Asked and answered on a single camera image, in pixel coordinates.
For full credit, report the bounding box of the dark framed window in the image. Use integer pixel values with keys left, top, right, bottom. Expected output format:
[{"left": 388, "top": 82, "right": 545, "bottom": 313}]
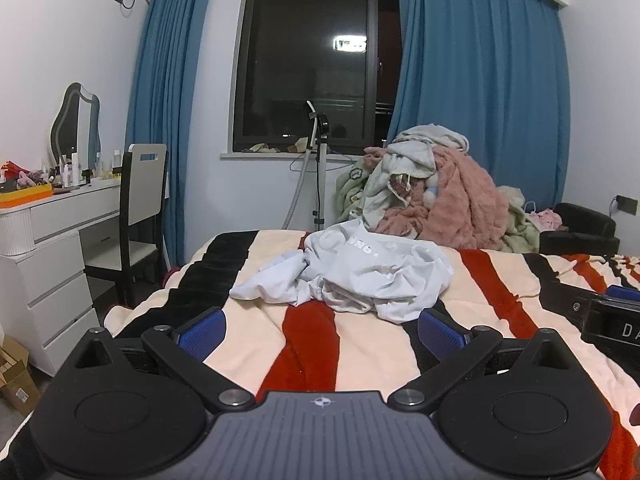
[{"left": 232, "top": 0, "right": 403, "bottom": 153}]

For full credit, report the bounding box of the group of cosmetic bottles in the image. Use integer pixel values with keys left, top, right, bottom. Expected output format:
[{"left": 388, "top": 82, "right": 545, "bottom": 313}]
[{"left": 40, "top": 149, "right": 123, "bottom": 188}]

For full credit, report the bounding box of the orange tray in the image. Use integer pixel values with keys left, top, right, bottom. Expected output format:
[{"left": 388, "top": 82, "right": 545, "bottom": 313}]
[{"left": 0, "top": 182, "right": 53, "bottom": 209}]

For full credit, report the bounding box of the red black cream striped blanket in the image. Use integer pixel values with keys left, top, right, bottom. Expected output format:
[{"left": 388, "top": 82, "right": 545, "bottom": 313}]
[{"left": 0, "top": 229, "right": 640, "bottom": 480}]

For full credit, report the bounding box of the white garment steamer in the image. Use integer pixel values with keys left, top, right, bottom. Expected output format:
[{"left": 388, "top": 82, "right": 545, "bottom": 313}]
[{"left": 282, "top": 100, "right": 331, "bottom": 231}]

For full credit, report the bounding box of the black and white chair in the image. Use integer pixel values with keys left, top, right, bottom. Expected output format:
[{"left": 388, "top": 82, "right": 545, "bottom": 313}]
[{"left": 82, "top": 143, "right": 170, "bottom": 308}]

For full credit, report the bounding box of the white dressing table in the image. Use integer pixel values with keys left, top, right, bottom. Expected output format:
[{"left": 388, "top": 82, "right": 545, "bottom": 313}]
[{"left": 0, "top": 175, "right": 126, "bottom": 378}]

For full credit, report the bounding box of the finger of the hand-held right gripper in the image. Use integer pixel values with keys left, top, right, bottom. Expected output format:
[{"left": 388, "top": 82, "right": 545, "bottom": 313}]
[
  {"left": 539, "top": 278, "right": 596, "bottom": 318},
  {"left": 606, "top": 285, "right": 640, "bottom": 305}
]

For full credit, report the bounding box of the small pink cloth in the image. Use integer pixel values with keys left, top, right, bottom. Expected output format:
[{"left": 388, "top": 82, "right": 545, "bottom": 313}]
[{"left": 527, "top": 209, "right": 563, "bottom": 232}]

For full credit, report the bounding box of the wavy framed mirror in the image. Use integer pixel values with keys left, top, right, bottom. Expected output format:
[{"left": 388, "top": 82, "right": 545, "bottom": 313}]
[{"left": 47, "top": 82, "right": 102, "bottom": 171}]

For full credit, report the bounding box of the green patterned blanket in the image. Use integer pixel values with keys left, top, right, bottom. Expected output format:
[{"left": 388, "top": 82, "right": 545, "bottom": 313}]
[{"left": 334, "top": 157, "right": 388, "bottom": 223}]

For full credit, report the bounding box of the pale green cloth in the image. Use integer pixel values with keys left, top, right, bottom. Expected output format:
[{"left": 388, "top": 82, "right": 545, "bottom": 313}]
[{"left": 495, "top": 185, "right": 542, "bottom": 254}]

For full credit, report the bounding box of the pink fluffy blanket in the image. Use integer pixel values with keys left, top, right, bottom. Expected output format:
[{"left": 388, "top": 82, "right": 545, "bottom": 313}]
[{"left": 362, "top": 146, "right": 511, "bottom": 252}]

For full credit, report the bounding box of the black armchair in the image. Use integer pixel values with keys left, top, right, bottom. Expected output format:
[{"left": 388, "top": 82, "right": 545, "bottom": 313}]
[{"left": 539, "top": 202, "right": 621, "bottom": 256}]

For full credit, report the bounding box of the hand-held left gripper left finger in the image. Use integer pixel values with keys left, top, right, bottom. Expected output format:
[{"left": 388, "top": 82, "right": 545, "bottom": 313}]
[{"left": 75, "top": 307, "right": 257, "bottom": 413}]

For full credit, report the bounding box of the cardboard box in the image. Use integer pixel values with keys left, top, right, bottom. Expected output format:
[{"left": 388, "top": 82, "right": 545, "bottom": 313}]
[{"left": 0, "top": 335, "right": 41, "bottom": 416}]

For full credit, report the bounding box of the white t-shirt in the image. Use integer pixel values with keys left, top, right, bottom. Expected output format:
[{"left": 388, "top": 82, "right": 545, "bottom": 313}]
[{"left": 229, "top": 219, "right": 456, "bottom": 325}]

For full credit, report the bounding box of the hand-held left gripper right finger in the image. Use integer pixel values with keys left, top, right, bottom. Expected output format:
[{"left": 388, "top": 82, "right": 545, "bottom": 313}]
[{"left": 387, "top": 307, "right": 571, "bottom": 413}]

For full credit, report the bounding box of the grey white garment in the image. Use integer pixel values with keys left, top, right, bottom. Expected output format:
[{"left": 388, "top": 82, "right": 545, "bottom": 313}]
[{"left": 361, "top": 124, "right": 471, "bottom": 233}]

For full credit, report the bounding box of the blue curtain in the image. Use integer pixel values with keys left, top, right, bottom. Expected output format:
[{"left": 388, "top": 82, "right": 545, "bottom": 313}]
[
  {"left": 387, "top": 0, "right": 572, "bottom": 211},
  {"left": 125, "top": 0, "right": 217, "bottom": 271}
]

